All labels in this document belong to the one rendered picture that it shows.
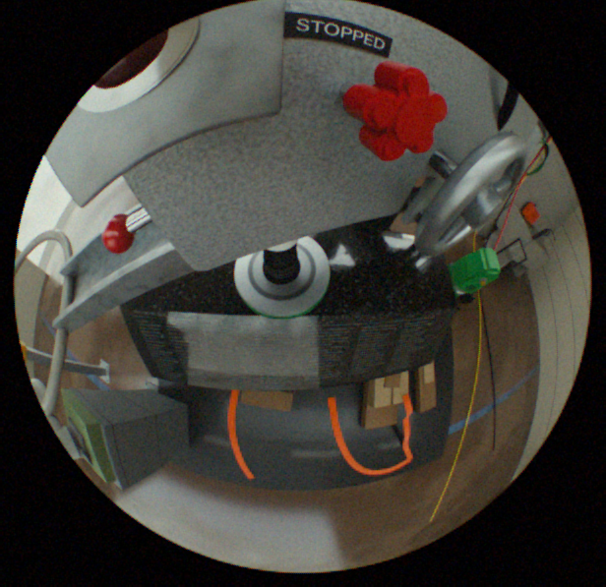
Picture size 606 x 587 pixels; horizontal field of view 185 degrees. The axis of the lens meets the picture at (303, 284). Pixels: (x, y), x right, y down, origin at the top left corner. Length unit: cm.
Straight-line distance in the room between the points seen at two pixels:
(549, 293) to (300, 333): 486
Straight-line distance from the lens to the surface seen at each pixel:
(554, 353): 495
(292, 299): 39
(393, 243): 62
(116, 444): 105
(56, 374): 44
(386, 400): 123
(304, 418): 130
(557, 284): 491
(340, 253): 52
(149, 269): 22
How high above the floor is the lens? 125
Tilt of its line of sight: 67 degrees down
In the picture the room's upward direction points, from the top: 8 degrees clockwise
